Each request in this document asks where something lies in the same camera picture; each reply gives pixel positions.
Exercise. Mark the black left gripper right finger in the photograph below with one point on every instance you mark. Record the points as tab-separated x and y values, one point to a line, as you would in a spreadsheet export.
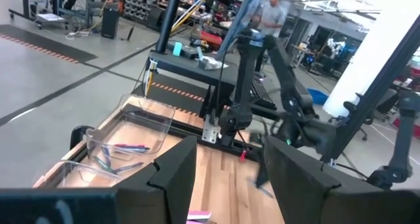
311	191

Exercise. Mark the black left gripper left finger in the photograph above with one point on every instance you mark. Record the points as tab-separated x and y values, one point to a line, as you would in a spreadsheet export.
157	191

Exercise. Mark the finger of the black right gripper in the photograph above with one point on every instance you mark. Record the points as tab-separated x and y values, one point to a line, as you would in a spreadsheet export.
263	168

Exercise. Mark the blue coloured pencil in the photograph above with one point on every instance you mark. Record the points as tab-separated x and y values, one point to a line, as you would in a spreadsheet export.
259	188

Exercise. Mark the purple grey pen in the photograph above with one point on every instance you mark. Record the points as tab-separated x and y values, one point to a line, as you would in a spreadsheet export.
129	167

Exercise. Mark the blue pen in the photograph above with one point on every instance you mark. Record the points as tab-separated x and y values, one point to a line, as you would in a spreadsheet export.
104	151

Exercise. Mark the dark green pencil red cap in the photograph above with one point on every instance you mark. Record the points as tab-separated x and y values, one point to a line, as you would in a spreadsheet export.
98	160

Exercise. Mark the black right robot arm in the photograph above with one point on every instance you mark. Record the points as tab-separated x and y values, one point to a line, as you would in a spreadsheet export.
245	86

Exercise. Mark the blue plastic tub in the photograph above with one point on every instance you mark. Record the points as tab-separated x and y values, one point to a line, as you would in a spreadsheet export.
318	96

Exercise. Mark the pink and white eraser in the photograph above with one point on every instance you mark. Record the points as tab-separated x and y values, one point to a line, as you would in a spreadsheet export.
198	215

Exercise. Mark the black keyboard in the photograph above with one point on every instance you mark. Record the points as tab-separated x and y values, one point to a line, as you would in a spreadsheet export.
265	97

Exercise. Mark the clear plastic bin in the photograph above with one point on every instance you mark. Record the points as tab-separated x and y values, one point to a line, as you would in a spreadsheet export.
157	119
59	174

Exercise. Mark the black office chair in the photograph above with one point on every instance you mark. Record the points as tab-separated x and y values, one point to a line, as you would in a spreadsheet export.
388	100

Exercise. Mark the black floor mat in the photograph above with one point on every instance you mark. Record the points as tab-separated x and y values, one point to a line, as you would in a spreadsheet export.
49	45
170	99

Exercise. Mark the white building pillar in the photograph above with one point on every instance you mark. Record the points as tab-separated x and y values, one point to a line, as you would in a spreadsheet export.
367	46

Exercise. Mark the grey crumpled bag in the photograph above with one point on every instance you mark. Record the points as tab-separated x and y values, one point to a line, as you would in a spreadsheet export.
210	63

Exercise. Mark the black side table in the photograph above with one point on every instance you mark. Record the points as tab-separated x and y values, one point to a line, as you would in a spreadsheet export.
187	66

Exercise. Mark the red toolbox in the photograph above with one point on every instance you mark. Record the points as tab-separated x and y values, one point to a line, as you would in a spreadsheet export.
211	40

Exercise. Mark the blue tilted panel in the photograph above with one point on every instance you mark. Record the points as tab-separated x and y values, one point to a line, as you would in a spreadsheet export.
244	10

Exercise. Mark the teal small box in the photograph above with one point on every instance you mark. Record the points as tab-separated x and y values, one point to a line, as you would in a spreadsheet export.
177	49

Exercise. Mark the black round pole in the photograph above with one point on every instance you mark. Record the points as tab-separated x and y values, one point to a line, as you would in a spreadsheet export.
168	20

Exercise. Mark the black computer tower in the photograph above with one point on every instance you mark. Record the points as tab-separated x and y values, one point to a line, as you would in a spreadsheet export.
110	23

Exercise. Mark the parts shelf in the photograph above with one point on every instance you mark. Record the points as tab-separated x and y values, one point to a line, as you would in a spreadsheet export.
141	4

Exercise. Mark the black metal cart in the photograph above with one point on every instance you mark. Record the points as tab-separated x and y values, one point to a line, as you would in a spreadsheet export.
49	18

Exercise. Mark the black aluminium rig frame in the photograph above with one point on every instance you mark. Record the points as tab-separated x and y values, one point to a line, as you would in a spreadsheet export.
377	92

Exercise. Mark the black table edge bracket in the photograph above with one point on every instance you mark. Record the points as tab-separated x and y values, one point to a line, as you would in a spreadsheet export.
78	135

